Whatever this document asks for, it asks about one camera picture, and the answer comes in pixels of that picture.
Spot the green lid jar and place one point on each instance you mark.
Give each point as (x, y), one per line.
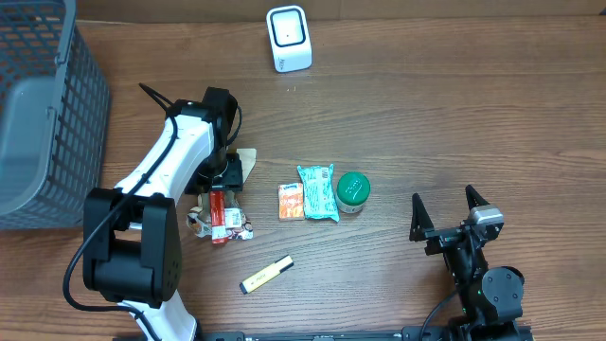
(352, 191)

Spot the yellow highlighter black cap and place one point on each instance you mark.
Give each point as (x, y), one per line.
(263, 276)

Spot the white patterned wrapper packet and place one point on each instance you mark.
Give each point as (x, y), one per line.
(236, 226)

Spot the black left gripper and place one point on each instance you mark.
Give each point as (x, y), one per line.
(223, 177)

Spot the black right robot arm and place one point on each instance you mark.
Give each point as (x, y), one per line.
(491, 298)

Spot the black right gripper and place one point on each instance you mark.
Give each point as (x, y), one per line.
(448, 238)

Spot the white barcode scanner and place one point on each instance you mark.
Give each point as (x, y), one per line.
(289, 38)

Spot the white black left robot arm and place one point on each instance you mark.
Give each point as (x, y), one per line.
(131, 251)

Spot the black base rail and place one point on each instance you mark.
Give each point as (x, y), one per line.
(405, 334)

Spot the orange snack packet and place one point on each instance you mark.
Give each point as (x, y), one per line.
(290, 202)

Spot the red snack bar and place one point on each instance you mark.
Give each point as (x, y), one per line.
(218, 218)

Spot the grey plastic mesh basket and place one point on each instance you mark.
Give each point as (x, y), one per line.
(55, 104)

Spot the brown transparent snack bag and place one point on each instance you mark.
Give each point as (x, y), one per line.
(248, 159)

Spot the teal tissue packet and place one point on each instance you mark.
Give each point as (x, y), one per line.
(319, 199)

